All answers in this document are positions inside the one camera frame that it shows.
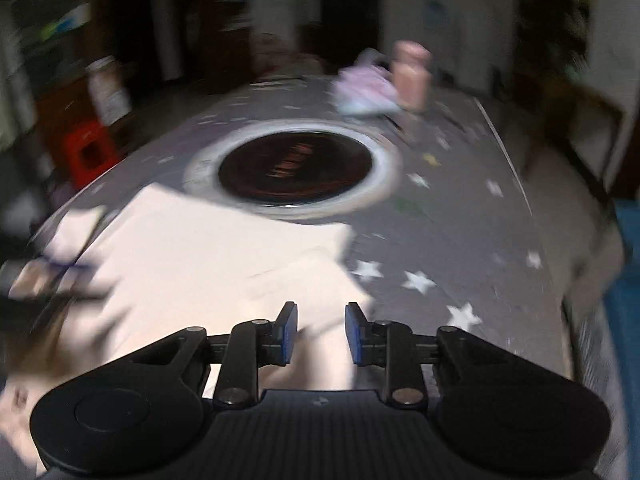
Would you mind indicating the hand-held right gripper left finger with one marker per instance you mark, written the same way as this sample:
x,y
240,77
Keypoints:
x,y
286,335

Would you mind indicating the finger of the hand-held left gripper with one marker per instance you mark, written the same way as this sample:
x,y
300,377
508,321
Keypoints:
x,y
70,263
80,294

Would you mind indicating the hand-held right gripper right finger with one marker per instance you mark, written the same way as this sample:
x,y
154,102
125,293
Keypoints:
x,y
356,335

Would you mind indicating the white garment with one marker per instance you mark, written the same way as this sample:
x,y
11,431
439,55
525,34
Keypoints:
x,y
200,260

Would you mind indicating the red plastic stool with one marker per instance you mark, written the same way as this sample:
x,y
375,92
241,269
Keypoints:
x,y
90,152

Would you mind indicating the grey star-printed tablecloth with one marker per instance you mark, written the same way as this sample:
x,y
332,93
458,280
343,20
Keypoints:
x,y
450,210

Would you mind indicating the round built-in induction cooker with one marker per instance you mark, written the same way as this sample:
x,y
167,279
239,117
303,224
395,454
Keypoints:
x,y
295,165

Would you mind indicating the printed cardboard box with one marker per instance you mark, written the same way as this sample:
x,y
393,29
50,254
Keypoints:
x,y
107,92

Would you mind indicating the wooden shelf cabinet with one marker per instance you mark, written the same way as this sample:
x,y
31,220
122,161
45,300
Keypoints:
x,y
50,25

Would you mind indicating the soft tissue pack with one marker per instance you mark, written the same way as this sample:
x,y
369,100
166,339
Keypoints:
x,y
362,87

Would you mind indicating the pink bottle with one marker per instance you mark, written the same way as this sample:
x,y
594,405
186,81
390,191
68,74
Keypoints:
x,y
411,80

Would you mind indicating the blue plastic crate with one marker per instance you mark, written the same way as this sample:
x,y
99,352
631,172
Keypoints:
x,y
625,270

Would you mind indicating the wooden side table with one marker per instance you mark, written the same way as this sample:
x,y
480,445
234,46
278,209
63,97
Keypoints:
x,y
590,110

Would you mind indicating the water dispenser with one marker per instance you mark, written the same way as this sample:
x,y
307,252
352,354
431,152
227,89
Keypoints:
x,y
436,15

